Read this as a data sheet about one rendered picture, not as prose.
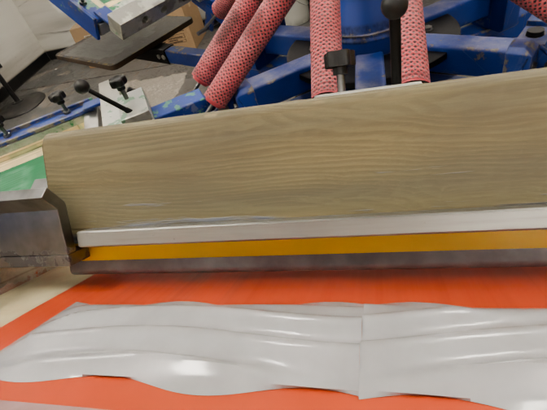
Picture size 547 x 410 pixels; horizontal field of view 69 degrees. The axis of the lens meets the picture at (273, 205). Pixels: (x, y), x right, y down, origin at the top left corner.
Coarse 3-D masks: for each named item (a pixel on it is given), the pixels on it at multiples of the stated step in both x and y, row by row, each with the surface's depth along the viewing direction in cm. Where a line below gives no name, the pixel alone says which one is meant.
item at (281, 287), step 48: (96, 288) 28; (144, 288) 26; (192, 288) 26; (240, 288) 25; (288, 288) 24; (336, 288) 23; (0, 336) 22; (0, 384) 17; (48, 384) 17; (96, 384) 17; (144, 384) 16
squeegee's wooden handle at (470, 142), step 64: (128, 128) 25; (192, 128) 24; (256, 128) 23; (320, 128) 22; (384, 128) 21; (448, 128) 20; (512, 128) 19; (64, 192) 26; (128, 192) 25; (192, 192) 24; (256, 192) 23; (320, 192) 22; (384, 192) 21; (448, 192) 20; (512, 192) 20
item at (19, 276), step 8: (0, 272) 29; (8, 272) 29; (16, 272) 30; (24, 272) 31; (32, 272) 31; (40, 272) 32; (0, 280) 29; (8, 280) 29; (16, 280) 30; (24, 280) 31; (0, 288) 29; (8, 288) 29
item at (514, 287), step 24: (384, 288) 22; (408, 288) 22; (432, 288) 22; (456, 288) 21; (480, 288) 21; (504, 288) 21; (528, 288) 20; (360, 408) 14; (384, 408) 13; (408, 408) 13; (432, 408) 13; (456, 408) 13; (480, 408) 13
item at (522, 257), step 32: (256, 256) 25; (288, 256) 24; (320, 256) 24; (352, 256) 23; (384, 256) 23; (416, 256) 22; (448, 256) 22; (480, 256) 21; (512, 256) 21; (544, 256) 21
